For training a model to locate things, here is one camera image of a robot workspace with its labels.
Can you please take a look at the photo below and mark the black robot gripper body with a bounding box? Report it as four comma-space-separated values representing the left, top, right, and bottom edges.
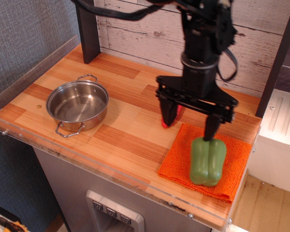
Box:
157, 60, 238, 123

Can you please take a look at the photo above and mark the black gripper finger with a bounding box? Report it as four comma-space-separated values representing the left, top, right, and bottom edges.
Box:
203, 116, 221, 141
159, 97, 178, 127

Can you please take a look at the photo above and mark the green toy bell pepper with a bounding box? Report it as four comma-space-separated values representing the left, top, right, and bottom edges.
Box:
189, 137, 227, 187

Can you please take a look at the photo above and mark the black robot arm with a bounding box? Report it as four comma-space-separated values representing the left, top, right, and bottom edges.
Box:
152, 0, 238, 141

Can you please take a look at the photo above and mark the orange folded cloth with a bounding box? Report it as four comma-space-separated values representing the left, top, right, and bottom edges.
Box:
158, 123, 252, 203

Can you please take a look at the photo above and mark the white toy sink unit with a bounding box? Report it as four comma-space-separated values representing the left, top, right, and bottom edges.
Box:
248, 89, 290, 192

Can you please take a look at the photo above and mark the stainless steel pot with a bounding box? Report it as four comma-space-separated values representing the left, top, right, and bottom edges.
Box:
46, 74, 109, 138

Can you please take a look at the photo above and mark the grey toy fridge cabinet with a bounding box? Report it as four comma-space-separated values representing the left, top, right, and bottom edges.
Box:
33, 148, 211, 232

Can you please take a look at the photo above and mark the yellow black object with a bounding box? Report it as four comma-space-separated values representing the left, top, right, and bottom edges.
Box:
0, 216, 28, 232

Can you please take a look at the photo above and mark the red handled toy fork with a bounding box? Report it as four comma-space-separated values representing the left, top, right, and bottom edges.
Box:
161, 105, 182, 128

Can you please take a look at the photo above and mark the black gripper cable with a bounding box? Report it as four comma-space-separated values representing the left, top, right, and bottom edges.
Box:
216, 47, 239, 82

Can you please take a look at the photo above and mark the dark right shelf post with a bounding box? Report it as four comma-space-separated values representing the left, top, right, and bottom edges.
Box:
255, 17, 290, 118

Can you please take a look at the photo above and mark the dark shelf post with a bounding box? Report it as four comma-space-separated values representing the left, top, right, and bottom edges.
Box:
75, 3, 101, 64
255, 17, 290, 118

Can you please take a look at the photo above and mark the dark left shelf post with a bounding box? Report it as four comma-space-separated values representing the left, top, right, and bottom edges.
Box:
75, 3, 101, 64

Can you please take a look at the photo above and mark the clear acrylic guard rail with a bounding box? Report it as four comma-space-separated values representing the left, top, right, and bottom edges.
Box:
0, 112, 232, 232

